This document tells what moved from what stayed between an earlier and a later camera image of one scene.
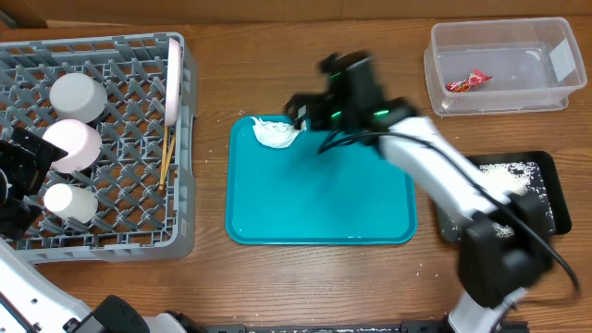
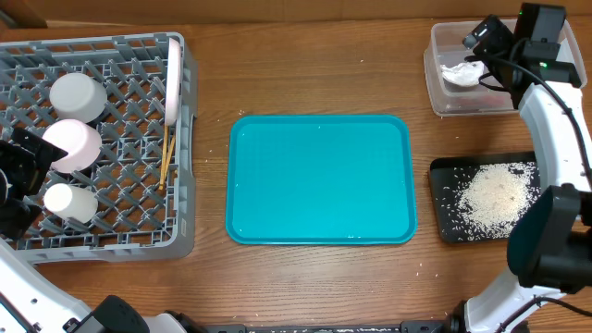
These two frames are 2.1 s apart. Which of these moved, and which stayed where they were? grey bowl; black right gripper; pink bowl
Moved: black right gripper
Stayed: pink bowl; grey bowl
